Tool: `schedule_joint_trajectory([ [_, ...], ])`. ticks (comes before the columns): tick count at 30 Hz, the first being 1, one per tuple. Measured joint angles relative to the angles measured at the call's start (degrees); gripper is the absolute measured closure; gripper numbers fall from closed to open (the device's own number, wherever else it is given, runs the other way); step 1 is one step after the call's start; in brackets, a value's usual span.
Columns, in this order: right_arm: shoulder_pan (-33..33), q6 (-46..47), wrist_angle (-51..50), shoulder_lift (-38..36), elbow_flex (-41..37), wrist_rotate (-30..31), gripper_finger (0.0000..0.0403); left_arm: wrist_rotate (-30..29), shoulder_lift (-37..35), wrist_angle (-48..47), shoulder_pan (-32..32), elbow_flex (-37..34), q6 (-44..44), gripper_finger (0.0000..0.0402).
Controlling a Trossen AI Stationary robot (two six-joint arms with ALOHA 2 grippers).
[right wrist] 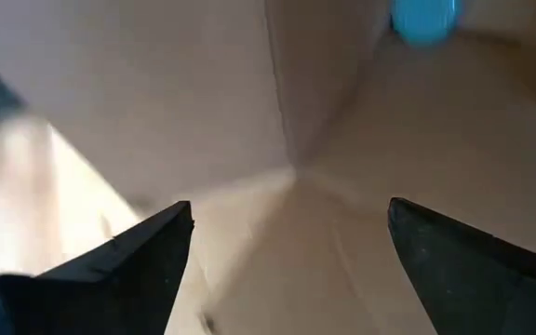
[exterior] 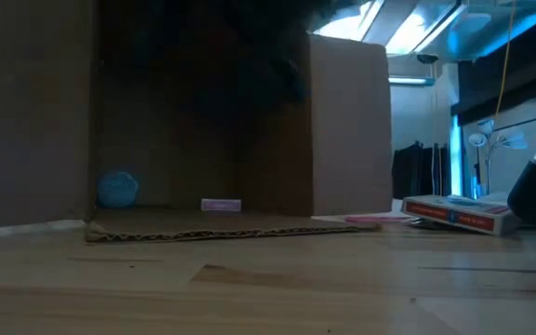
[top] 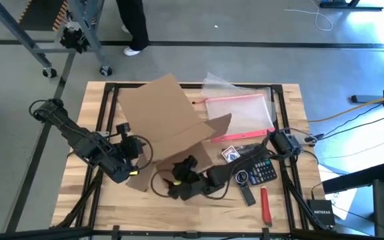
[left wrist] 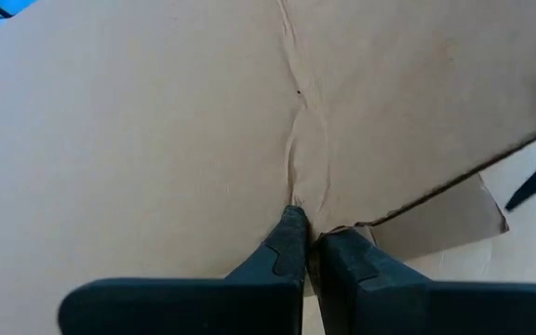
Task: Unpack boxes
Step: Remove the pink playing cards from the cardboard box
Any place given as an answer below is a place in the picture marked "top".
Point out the black desk leg beam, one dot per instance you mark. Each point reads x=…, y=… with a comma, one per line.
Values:
x=355, y=178

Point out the brown cardboard box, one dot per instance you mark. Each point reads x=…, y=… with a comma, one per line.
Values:
x=158, y=106

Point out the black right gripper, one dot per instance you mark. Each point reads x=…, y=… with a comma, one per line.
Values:
x=195, y=188

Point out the pink mesh zipper pouch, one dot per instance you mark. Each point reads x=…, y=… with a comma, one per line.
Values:
x=242, y=113

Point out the person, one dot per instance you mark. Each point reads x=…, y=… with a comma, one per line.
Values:
x=135, y=20

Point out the black aluminium table frame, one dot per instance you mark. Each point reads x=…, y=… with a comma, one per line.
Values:
x=128, y=85

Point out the white printed paper sheet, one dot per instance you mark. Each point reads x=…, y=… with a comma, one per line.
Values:
x=345, y=200

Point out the black Netgear network switch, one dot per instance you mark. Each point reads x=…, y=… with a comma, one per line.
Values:
x=322, y=212

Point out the playing card box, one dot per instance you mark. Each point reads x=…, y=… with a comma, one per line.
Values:
x=230, y=154

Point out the black tangled device bundle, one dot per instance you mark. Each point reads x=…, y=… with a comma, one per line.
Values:
x=73, y=38

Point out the grey metal rolling cart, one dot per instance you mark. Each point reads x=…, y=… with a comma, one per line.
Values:
x=90, y=30

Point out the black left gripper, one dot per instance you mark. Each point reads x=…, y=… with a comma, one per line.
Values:
x=132, y=148

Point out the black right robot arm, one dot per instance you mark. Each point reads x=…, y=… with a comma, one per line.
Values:
x=218, y=176

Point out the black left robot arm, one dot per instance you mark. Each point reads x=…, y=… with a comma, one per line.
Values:
x=82, y=141

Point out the red box cutter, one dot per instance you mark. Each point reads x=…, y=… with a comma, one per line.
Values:
x=266, y=206

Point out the black webcam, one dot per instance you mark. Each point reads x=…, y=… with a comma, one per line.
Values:
x=242, y=176

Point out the black calculator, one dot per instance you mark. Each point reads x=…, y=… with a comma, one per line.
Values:
x=265, y=172

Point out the black yellow striped mat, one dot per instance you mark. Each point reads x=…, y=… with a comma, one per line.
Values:
x=42, y=15

